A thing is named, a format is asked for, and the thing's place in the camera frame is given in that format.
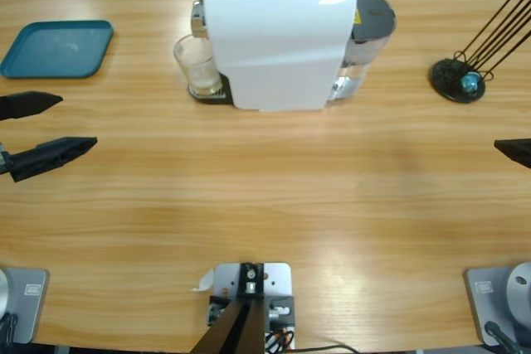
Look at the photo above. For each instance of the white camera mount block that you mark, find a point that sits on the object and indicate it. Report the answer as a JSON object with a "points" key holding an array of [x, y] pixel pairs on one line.
{"points": [[278, 283]]}

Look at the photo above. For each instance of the clear water tank black lid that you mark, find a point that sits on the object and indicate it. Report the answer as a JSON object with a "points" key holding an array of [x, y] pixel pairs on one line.
{"points": [[373, 14]]}

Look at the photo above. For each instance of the clear drinking glass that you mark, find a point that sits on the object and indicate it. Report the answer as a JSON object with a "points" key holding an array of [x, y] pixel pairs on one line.
{"points": [[197, 68]]}

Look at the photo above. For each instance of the white paper tag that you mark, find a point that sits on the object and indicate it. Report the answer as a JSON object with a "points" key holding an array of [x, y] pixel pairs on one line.
{"points": [[205, 281]]}

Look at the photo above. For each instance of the black capsule holder with rods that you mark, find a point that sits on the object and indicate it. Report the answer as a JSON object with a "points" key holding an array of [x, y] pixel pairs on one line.
{"points": [[448, 80]]}

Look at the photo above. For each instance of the teal plastic tray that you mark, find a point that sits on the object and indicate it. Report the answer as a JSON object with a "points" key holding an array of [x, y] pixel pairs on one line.
{"points": [[62, 47]]}

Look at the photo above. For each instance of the black camera post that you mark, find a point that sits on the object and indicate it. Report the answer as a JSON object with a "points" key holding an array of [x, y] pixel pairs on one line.
{"points": [[245, 329]]}

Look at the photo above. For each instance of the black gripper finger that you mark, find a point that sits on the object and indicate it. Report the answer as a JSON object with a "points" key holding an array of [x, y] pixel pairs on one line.
{"points": [[518, 150]]}

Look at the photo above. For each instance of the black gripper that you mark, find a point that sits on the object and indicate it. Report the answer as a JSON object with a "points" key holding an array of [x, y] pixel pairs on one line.
{"points": [[4, 161]]}

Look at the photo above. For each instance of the white capsule coffee machine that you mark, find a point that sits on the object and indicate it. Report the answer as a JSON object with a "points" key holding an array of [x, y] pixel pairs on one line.
{"points": [[274, 47]]}

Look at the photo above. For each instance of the blue coffee capsule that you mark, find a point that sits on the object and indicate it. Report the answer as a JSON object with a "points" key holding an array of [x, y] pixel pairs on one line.
{"points": [[471, 82]]}

